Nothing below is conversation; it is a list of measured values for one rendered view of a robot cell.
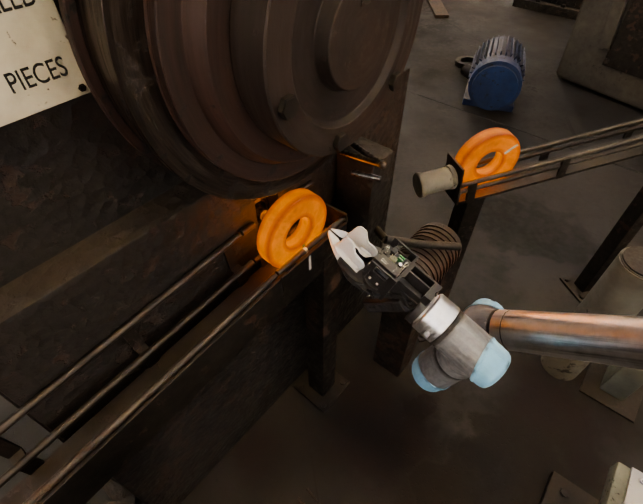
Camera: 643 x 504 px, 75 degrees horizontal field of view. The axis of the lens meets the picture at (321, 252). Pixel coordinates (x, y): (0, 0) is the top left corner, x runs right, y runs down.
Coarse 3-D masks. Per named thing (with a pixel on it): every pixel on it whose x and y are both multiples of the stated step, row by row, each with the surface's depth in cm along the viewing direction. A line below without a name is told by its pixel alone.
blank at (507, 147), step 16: (496, 128) 94; (464, 144) 96; (480, 144) 93; (496, 144) 94; (512, 144) 96; (464, 160) 95; (496, 160) 101; (512, 160) 99; (464, 176) 99; (480, 176) 101
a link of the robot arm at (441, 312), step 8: (440, 296) 68; (432, 304) 67; (440, 304) 67; (448, 304) 67; (424, 312) 67; (432, 312) 66; (440, 312) 66; (448, 312) 66; (456, 312) 67; (416, 320) 68; (424, 320) 67; (432, 320) 66; (440, 320) 66; (448, 320) 66; (416, 328) 69; (424, 328) 67; (432, 328) 66; (440, 328) 66; (424, 336) 67; (432, 336) 67
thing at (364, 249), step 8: (336, 232) 75; (344, 232) 75; (352, 232) 74; (360, 232) 72; (352, 240) 75; (360, 240) 74; (368, 240) 73; (360, 248) 74; (368, 248) 74; (360, 256) 74; (368, 256) 74
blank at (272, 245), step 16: (288, 192) 74; (304, 192) 75; (272, 208) 72; (288, 208) 72; (304, 208) 75; (320, 208) 79; (272, 224) 71; (288, 224) 74; (304, 224) 81; (320, 224) 82; (272, 240) 73; (288, 240) 81; (304, 240) 81; (272, 256) 75; (288, 256) 79
